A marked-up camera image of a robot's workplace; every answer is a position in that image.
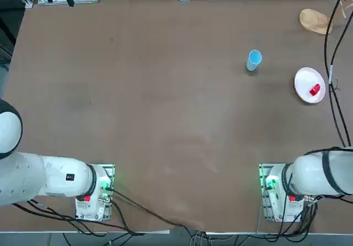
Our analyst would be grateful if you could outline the red block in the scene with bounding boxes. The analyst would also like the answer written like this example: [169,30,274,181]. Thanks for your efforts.
[309,83,322,97]

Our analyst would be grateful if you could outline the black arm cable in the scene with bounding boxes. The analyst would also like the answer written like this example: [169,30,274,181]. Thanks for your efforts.
[330,15,353,147]
[324,0,349,147]

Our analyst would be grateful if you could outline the wooden cup rack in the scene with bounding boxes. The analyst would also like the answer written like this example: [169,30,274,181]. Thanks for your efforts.
[299,0,353,36]

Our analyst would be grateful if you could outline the black base cable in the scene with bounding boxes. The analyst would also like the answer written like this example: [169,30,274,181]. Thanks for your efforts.
[109,186,210,246]
[10,199,144,237]

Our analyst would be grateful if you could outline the blue plastic cup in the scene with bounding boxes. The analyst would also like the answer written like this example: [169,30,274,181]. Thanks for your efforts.
[245,49,263,72]

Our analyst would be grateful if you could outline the pink plate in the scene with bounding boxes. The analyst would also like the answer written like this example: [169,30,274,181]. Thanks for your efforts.
[293,67,326,104]

